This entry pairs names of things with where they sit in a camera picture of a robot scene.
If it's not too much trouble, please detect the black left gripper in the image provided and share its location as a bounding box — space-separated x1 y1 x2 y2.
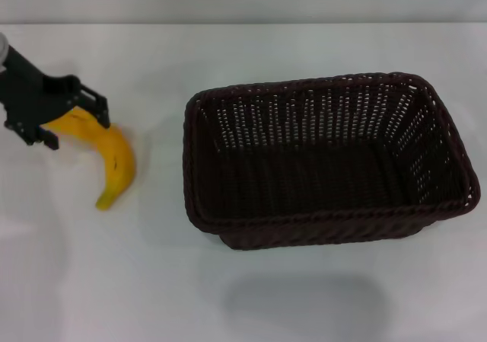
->
0 46 112 152

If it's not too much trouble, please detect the yellow banana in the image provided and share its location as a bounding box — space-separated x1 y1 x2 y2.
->
45 107 137 211

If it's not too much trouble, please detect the black woven rectangular basket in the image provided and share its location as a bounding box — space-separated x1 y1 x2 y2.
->
183 71 481 251

